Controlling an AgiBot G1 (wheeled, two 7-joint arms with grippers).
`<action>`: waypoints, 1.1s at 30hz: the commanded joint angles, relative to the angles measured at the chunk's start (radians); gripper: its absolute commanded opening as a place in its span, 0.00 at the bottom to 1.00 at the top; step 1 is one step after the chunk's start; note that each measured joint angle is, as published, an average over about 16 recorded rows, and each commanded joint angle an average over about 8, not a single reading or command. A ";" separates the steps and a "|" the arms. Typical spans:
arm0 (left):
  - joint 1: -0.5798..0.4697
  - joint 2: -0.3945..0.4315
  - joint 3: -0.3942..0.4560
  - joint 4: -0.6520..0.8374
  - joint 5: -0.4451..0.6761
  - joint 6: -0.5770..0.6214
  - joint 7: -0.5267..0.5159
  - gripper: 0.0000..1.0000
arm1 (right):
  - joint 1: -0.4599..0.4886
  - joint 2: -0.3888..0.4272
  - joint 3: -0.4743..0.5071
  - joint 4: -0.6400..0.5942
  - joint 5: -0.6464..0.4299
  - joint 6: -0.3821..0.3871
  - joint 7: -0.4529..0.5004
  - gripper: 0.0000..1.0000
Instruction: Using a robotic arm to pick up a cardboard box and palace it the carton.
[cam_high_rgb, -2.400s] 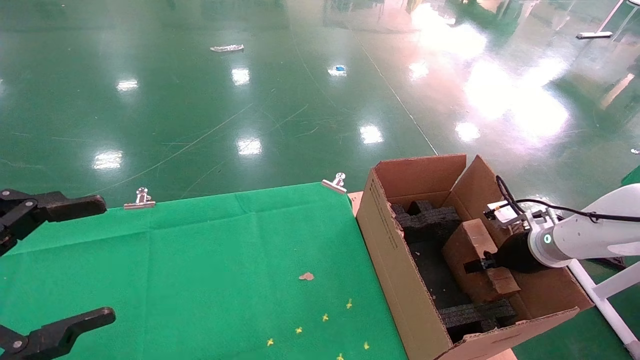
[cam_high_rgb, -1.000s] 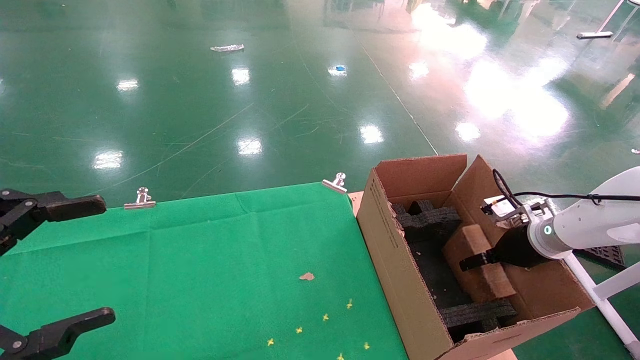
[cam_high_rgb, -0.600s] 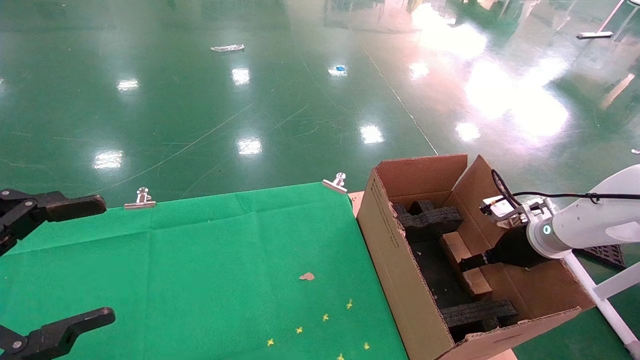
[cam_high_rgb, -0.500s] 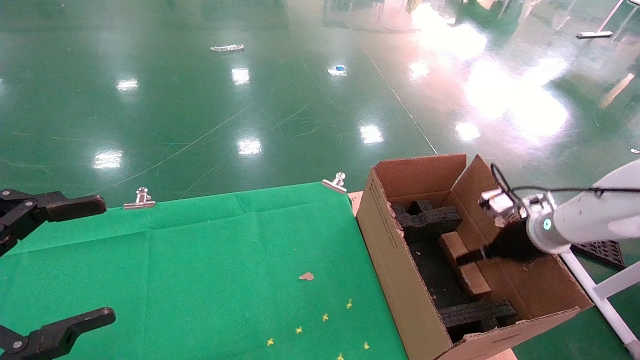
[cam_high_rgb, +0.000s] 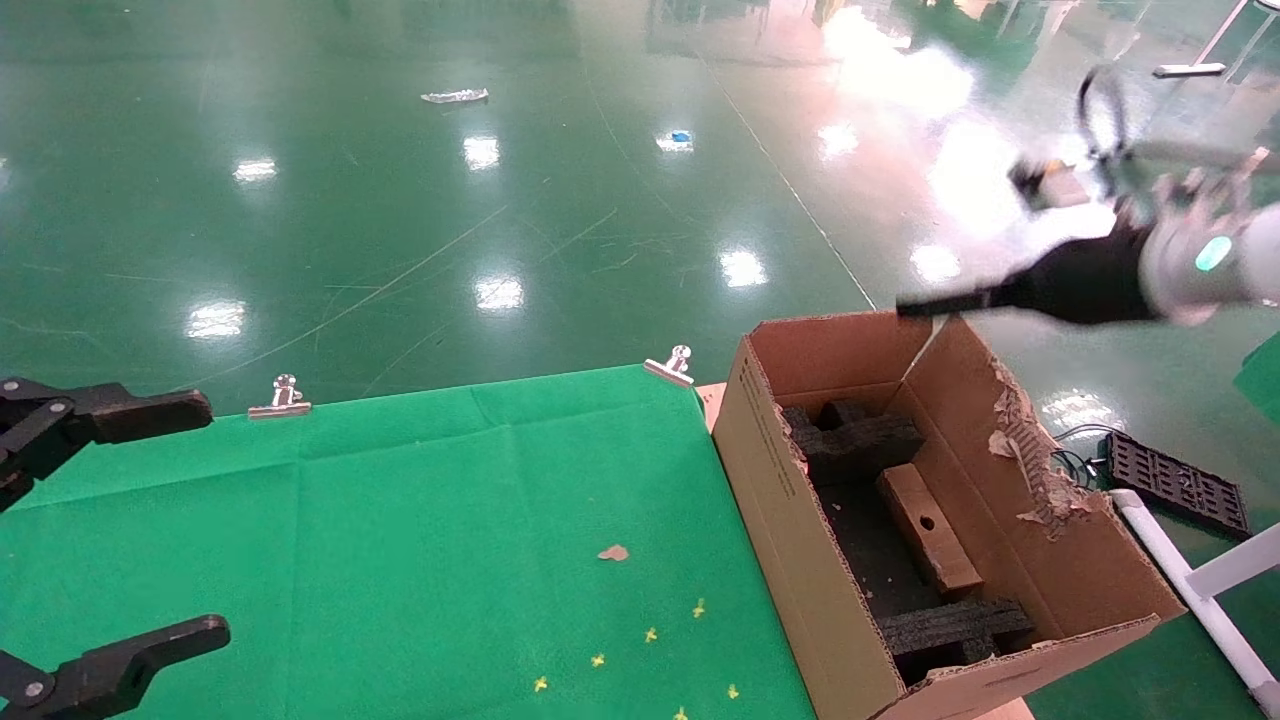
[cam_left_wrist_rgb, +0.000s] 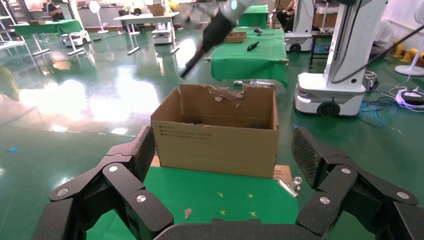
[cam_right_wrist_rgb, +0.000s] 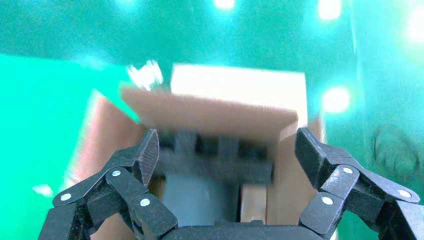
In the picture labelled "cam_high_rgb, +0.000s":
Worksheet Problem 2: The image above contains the white pipe table frame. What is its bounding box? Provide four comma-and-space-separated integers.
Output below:
1108, 488, 1280, 717

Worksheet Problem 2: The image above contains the small brown cardboard box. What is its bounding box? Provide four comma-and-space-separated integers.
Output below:
877, 462, 987, 599

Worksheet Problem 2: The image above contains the green table cloth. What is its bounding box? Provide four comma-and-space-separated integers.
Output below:
0, 362, 821, 720

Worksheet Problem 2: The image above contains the black foam carton liner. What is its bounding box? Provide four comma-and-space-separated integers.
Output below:
805, 478, 946, 626

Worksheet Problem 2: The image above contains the large open cardboard carton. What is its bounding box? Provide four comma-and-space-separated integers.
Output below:
712, 310, 1188, 720

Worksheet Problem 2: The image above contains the silver metal binder clip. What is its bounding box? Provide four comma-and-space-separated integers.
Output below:
643, 344, 697, 389
247, 374, 313, 420

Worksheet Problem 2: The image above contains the green cloth covered table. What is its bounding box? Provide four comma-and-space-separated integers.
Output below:
1233, 333, 1280, 426

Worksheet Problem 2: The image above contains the black perforated plastic panel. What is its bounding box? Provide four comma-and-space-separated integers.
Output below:
1103, 428, 1253, 543

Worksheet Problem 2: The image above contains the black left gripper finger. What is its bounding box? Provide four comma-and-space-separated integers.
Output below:
0, 614, 232, 720
0, 378, 213, 513

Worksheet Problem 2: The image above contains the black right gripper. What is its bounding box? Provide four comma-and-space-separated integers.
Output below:
894, 224, 1162, 327

